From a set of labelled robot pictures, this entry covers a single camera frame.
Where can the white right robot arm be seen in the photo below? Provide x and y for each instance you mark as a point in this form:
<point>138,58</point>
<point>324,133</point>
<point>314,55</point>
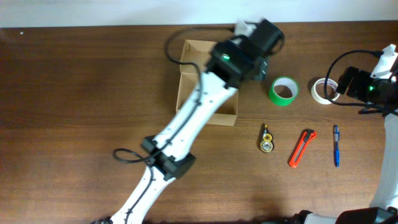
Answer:
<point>378,93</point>

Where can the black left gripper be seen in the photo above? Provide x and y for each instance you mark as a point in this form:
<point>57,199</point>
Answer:
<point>263,63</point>

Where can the blue pen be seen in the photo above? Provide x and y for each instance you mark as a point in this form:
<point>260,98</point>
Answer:
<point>336,134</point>

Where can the white masking tape roll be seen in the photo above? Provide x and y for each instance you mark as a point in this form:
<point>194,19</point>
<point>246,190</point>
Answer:
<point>321,91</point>

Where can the green tape roll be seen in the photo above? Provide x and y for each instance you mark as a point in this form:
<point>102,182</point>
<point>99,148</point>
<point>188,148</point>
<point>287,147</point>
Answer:
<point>283,91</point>

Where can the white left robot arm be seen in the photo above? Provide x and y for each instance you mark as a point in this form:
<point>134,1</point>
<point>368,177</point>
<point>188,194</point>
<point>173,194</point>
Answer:
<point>169,157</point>

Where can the brown cardboard box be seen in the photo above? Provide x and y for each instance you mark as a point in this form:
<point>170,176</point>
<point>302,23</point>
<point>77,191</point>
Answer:
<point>198,51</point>

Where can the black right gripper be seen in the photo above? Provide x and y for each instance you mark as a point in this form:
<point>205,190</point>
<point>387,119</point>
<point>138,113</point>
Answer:
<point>360,78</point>

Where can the orange utility knife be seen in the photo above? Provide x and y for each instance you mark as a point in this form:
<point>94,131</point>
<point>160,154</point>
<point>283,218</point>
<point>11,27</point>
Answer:
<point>306,138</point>

